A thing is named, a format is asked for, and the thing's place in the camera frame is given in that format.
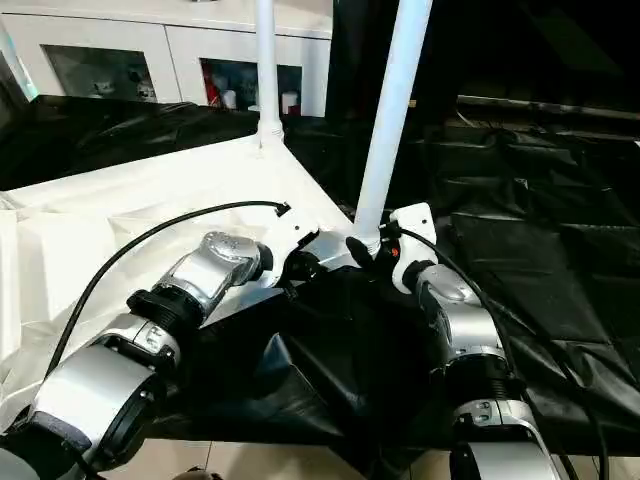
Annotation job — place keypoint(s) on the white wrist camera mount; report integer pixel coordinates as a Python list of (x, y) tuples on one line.
[(295, 235), (415, 230)]

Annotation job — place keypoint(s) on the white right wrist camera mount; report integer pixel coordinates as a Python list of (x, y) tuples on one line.
[(415, 230)]

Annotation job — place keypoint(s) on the white plastic table leg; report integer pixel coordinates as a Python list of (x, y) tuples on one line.
[(395, 115), (267, 70)]

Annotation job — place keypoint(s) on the white printed figurine mug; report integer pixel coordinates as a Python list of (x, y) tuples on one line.
[(142, 85), (103, 89)]

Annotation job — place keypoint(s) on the white plastic table top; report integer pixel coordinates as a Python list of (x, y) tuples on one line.
[(125, 225)]

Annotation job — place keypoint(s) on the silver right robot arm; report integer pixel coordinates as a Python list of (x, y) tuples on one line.
[(460, 305)]

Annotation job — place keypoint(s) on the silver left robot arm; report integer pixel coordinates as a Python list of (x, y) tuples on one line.
[(220, 265)]

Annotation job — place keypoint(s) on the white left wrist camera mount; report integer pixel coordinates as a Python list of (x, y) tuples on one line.
[(295, 235)]

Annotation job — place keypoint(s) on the white glass-door cabinet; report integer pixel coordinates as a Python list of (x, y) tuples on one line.
[(165, 50)]

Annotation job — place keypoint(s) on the black plastic mat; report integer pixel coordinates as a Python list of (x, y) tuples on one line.
[(525, 225)]

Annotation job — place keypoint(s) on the small white jar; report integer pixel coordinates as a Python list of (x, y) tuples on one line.
[(229, 100)]

